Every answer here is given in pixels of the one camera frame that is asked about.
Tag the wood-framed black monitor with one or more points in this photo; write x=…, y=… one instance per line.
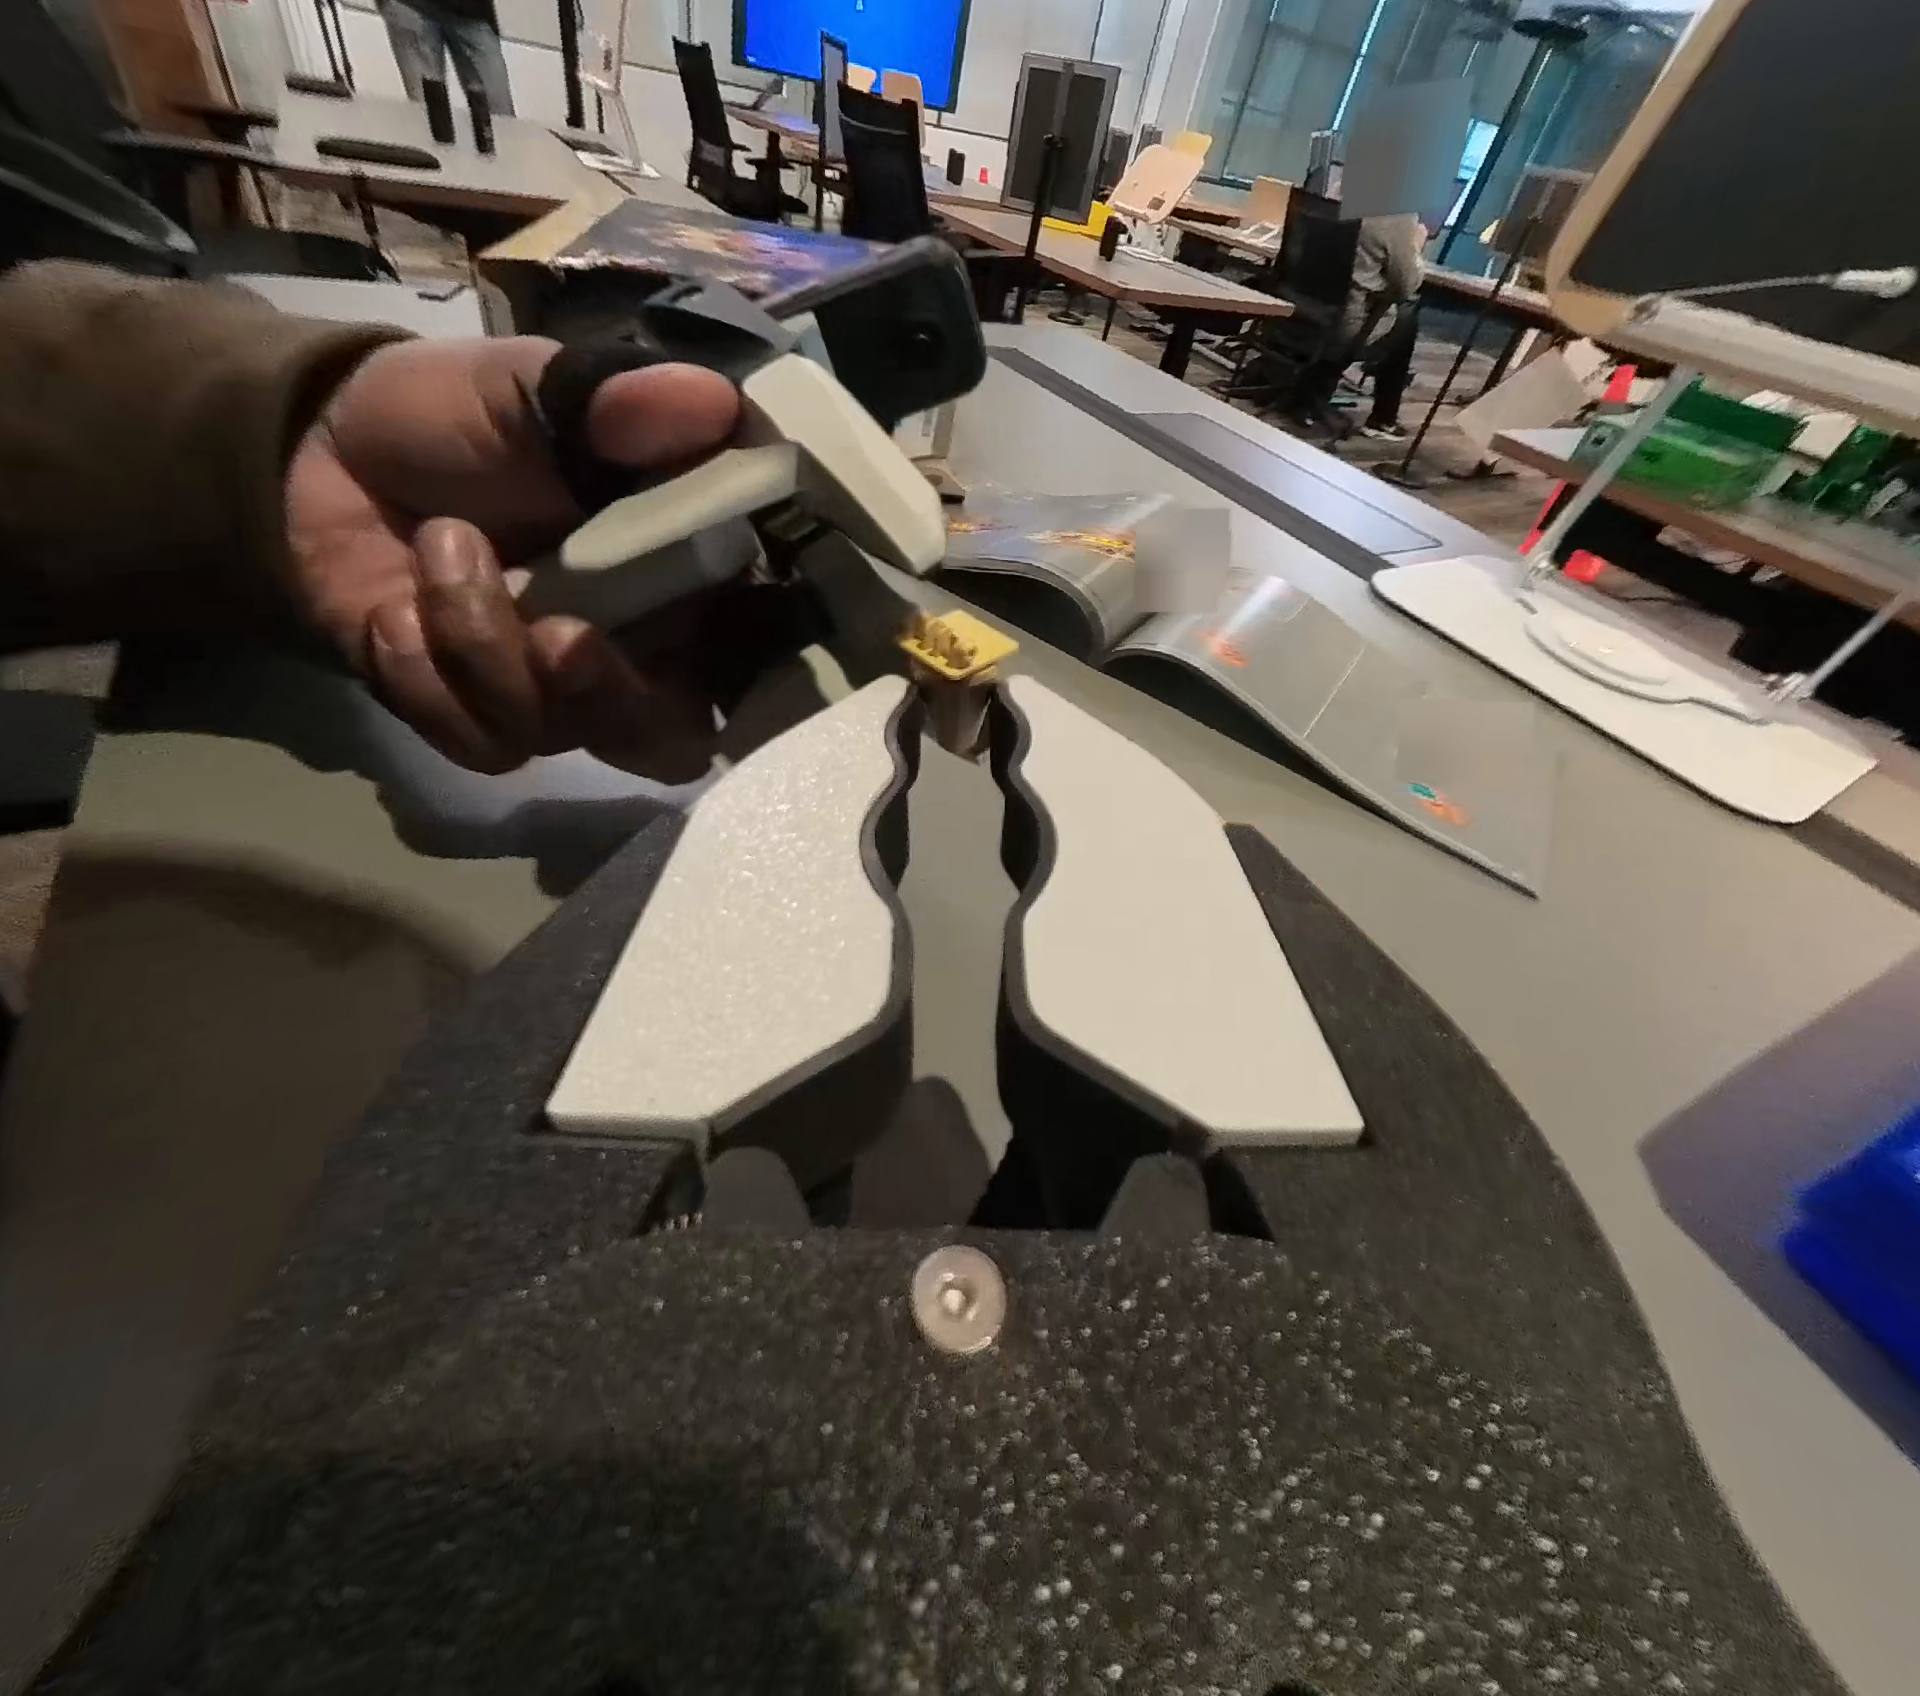
x=1798, y=121

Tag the small square toy brick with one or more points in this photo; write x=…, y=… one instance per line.
x=960, y=644

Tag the person's left hand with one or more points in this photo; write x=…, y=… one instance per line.
x=418, y=480

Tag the green box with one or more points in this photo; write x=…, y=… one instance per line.
x=1709, y=451

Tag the blue plastic bin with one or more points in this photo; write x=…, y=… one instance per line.
x=1859, y=1245

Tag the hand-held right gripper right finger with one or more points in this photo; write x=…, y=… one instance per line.
x=1185, y=975

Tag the printed toy box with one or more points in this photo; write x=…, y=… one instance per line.
x=705, y=248

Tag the tan laptop stand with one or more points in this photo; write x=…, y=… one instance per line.
x=1155, y=183

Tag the person's left forearm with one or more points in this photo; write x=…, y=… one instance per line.
x=150, y=435

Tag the black desktop monitor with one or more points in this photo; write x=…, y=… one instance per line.
x=1058, y=136

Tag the white monitor stand base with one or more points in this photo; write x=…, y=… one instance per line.
x=1649, y=707

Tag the grey desk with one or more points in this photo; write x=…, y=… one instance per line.
x=1575, y=975

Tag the black office chair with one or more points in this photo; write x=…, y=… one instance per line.
x=705, y=121
x=885, y=167

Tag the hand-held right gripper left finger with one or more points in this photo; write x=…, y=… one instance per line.
x=734, y=961

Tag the grey instruction booklet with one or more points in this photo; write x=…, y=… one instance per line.
x=1304, y=676

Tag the long office table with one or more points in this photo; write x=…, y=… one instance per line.
x=1138, y=278

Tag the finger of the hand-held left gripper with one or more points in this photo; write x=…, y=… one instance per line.
x=853, y=451
x=645, y=579

